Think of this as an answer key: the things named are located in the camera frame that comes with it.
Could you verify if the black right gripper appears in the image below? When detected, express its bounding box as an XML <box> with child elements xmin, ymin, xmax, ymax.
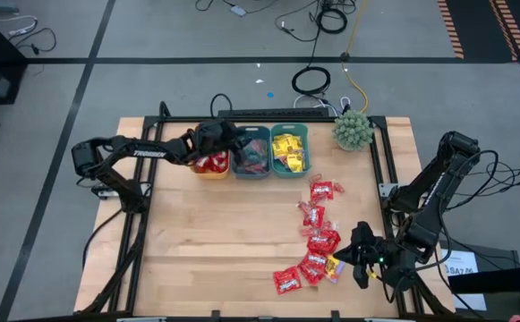
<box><xmin>333</xmin><ymin>221</ymin><xmax>417</xmax><ymax>292</ymax></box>

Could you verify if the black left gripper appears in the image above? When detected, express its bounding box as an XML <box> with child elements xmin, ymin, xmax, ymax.
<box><xmin>185</xmin><ymin>118</ymin><xmax>248</xmax><ymax>168</ymax></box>

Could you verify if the blue plastic bin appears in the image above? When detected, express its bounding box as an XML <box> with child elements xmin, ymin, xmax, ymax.
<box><xmin>231</xmin><ymin>125</ymin><xmax>273</xmax><ymax>181</ymax></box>

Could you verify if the yellow Sour Patch candy bag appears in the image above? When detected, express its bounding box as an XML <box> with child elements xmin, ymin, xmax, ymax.
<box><xmin>272</xmin><ymin>136</ymin><xmax>293</xmax><ymax>156</ymax></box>
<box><xmin>288</xmin><ymin>135</ymin><xmax>304</xmax><ymax>156</ymax></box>

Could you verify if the yellow purple Sour Patch bag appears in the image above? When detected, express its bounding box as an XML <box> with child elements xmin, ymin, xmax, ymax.
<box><xmin>286</xmin><ymin>154</ymin><xmax>306</xmax><ymax>174</ymax></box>
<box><xmin>325</xmin><ymin>254</ymin><xmax>347</xmax><ymax>284</ymax></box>

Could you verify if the yellow plastic bin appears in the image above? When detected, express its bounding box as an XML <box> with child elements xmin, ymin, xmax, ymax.
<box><xmin>190</xmin><ymin>123</ymin><xmax>233</xmax><ymax>181</ymax></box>

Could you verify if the black ribbed bar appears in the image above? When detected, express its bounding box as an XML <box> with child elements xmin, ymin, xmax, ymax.
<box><xmin>217</xmin><ymin>107</ymin><xmax>337</xmax><ymax>119</ymax></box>

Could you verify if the green plastic bin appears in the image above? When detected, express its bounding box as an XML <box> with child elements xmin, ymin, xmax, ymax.
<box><xmin>269</xmin><ymin>123</ymin><xmax>313</xmax><ymax>179</ymax></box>

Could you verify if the white paper sign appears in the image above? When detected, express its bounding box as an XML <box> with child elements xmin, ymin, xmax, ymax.
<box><xmin>440</xmin><ymin>249</ymin><xmax>489</xmax><ymax>312</ymax></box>

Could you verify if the potted artificial green plant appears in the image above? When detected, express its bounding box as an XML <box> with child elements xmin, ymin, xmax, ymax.
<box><xmin>332</xmin><ymin>110</ymin><xmax>375</xmax><ymax>152</ymax></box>

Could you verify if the black side table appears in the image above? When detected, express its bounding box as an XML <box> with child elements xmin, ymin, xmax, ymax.
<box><xmin>447</xmin><ymin>263</ymin><xmax>520</xmax><ymax>295</ymax></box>

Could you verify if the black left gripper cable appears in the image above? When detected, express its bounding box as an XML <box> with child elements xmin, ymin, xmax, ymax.
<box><xmin>209</xmin><ymin>92</ymin><xmax>234</xmax><ymax>119</ymax></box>

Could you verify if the silver mount plate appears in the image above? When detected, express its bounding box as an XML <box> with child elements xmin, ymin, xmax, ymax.
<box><xmin>378</xmin><ymin>182</ymin><xmax>399</xmax><ymax>198</ymax></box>
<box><xmin>91</xmin><ymin>187</ymin><xmax>120</xmax><ymax>200</ymax></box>

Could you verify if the black floor cable coil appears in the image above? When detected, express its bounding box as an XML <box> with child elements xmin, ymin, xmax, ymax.
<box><xmin>291</xmin><ymin>65</ymin><xmax>333</xmax><ymax>97</ymax></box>
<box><xmin>316</xmin><ymin>7</ymin><xmax>349</xmax><ymax>36</ymax></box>

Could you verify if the long black floor cable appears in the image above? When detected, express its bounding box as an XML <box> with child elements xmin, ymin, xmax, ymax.
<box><xmin>275</xmin><ymin>12</ymin><xmax>322</xmax><ymax>69</ymax></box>

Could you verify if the black left base cable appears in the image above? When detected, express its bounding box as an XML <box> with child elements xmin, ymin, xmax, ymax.
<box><xmin>81</xmin><ymin>208</ymin><xmax>124</xmax><ymax>270</ymax></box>

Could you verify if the yellow cable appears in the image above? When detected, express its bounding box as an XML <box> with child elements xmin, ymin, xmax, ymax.
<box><xmin>340</xmin><ymin>0</ymin><xmax>371</xmax><ymax>114</ymax></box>

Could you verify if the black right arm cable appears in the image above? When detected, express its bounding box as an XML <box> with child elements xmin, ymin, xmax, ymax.
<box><xmin>438</xmin><ymin>149</ymin><xmax>520</xmax><ymax>212</ymax></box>

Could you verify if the thin black floor cable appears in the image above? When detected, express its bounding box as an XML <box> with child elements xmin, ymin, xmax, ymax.
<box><xmin>15</xmin><ymin>27</ymin><xmax>58</xmax><ymax>56</ymax></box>

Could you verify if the thin white floor cable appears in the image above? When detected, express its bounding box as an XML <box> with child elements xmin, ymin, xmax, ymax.
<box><xmin>0</xmin><ymin>15</ymin><xmax>39</xmax><ymax>38</ymax></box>

